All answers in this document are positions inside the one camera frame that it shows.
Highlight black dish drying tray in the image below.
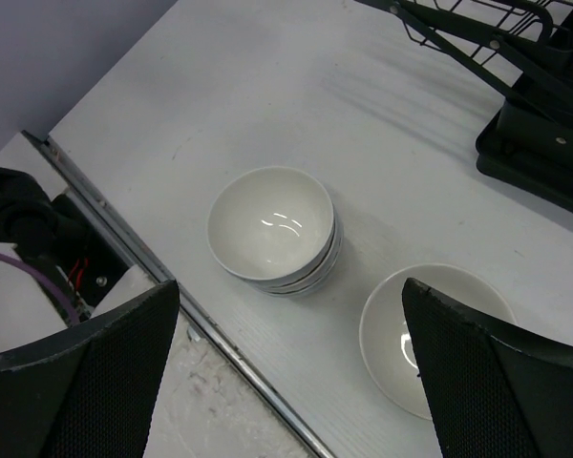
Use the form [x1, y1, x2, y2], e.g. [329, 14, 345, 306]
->
[476, 74, 573, 213]

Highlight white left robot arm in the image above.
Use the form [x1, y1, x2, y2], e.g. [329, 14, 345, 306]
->
[0, 167, 57, 257]

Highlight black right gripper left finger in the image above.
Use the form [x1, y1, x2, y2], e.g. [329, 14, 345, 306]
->
[0, 281, 180, 457]

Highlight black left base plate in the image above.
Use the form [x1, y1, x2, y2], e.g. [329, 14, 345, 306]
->
[14, 194, 129, 322]

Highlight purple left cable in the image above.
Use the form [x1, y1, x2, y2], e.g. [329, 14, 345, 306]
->
[0, 247, 80, 325]

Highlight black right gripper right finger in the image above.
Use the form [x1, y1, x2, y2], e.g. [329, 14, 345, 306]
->
[402, 279, 573, 457]

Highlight black wire dish rack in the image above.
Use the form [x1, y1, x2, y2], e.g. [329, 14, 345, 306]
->
[364, 1, 573, 115]

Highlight beige floral bowl back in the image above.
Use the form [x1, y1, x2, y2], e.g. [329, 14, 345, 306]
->
[359, 263, 517, 420]

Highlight white bowl back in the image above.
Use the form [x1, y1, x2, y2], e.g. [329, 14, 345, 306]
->
[206, 166, 335, 282]

